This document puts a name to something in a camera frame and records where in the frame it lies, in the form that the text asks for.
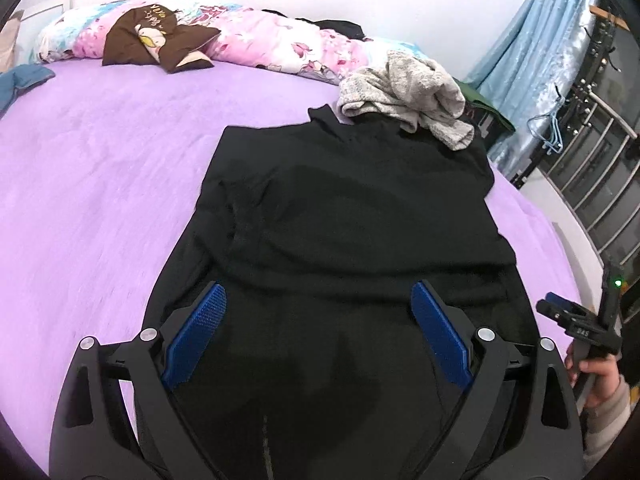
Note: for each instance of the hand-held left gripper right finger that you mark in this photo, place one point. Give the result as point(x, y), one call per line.
point(440, 335)

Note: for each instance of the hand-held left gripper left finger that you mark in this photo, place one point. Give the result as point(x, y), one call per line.
point(197, 335)

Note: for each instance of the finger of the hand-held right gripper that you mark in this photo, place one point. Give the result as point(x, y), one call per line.
point(557, 307)

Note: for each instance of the black jacket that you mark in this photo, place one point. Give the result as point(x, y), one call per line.
point(325, 235)

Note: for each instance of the person's right forearm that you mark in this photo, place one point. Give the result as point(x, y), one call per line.
point(612, 432)

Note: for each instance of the blue clothes hangers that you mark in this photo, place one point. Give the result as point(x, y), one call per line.
point(550, 132)

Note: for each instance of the person's right hand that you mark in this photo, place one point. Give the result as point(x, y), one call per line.
point(600, 377)

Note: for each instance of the metal window railing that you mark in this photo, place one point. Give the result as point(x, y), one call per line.
point(590, 175)

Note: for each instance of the purple bed sheet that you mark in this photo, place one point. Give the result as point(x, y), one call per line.
point(100, 185)

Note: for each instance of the green cloth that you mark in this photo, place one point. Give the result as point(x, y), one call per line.
point(492, 110)

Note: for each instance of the grey crumpled garment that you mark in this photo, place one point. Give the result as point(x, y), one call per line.
point(400, 85)

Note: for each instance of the light blue curtain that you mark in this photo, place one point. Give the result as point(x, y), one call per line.
point(535, 50)

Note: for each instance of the brown duck print cushion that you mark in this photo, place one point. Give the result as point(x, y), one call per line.
point(130, 45)

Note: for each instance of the pink floral quilt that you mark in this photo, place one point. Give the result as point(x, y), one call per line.
point(280, 40)

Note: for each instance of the blue cloth with orange patches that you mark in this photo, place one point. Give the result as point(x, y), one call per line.
point(20, 82)

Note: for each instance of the black garment on quilt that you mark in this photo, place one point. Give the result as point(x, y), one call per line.
point(340, 27)

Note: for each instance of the beige pillow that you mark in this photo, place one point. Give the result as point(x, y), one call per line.
point(7, 45)

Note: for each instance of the white bed headboard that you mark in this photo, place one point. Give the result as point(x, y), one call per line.
point(45, 10)

